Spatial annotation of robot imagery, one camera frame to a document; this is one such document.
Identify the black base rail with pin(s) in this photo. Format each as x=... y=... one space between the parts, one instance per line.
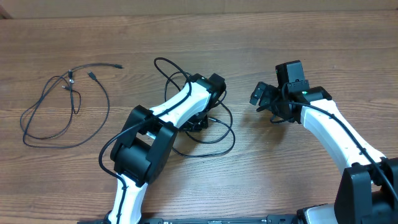
x=214 y=220

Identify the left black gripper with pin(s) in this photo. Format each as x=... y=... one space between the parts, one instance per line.
x=204 y=123

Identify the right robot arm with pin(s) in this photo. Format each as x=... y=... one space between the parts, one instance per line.
x=368 y=187

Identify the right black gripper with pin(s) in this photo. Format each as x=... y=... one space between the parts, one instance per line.
x=288 y=116

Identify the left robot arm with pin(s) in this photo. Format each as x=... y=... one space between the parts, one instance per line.
x=141 y=152

